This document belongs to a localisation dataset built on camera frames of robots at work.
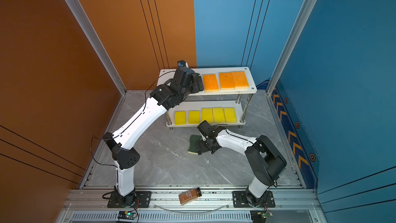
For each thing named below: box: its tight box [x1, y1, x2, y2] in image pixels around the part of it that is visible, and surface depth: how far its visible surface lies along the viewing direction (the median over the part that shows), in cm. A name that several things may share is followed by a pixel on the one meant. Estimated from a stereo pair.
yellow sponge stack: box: [188, 110, 201, 124], surface depth 98 cm
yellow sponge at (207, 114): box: [201, 107, 213, 124], surface depth 99 cm
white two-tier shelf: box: [156, 67, 258, 130], surface depth 85 cm
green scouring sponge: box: [187, 134, 202, 155], surface depth 94 cm
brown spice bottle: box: [178, 186, 203, 206], surface depth 73 cm
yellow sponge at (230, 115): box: [223, 107, 238, 124], surface depth 98 cm
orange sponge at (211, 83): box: [202, 73, 220, 93], surface depth 75 cm
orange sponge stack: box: [232, 71, 250, 89], surface depth 77 cm
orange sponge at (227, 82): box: [219, 72, 236, 91], surface depth 76 cm
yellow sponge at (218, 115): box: [212, 107, 226, 124], surface depth 98 cm
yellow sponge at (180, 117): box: [174, 110, 187, 125], surface depth 96 cm
